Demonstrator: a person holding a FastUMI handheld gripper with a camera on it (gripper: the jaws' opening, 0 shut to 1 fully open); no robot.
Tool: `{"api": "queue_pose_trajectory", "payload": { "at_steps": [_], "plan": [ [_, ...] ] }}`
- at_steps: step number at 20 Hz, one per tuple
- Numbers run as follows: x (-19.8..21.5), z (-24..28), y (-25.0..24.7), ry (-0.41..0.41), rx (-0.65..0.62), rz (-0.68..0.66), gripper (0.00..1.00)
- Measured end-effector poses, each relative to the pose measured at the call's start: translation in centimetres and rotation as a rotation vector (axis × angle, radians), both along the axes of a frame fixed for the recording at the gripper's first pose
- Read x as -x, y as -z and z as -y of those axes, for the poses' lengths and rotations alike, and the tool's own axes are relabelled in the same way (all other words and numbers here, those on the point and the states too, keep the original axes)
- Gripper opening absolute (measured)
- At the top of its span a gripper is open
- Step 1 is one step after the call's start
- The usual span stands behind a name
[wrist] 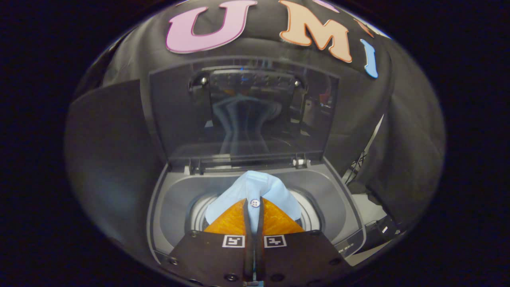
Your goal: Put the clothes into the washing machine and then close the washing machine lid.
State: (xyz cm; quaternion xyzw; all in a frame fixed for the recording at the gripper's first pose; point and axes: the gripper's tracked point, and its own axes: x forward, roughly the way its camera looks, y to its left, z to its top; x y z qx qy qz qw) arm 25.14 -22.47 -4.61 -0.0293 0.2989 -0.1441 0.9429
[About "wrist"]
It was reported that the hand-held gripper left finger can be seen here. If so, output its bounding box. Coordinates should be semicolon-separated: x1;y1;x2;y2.
167;198;255;287

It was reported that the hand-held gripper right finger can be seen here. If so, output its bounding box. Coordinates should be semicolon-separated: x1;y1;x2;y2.
255;197;353;287

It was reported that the light blue shirt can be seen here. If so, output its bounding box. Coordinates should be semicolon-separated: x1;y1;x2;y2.
205;171;301;234

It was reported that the grey washing machine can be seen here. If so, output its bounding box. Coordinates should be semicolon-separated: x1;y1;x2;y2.
147;157;366;267

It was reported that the dark glass washing machine lid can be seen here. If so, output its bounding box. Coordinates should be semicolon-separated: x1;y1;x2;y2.
148;60;340;173

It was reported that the small black device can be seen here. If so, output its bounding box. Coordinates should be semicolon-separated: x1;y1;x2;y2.
365;215;399;252

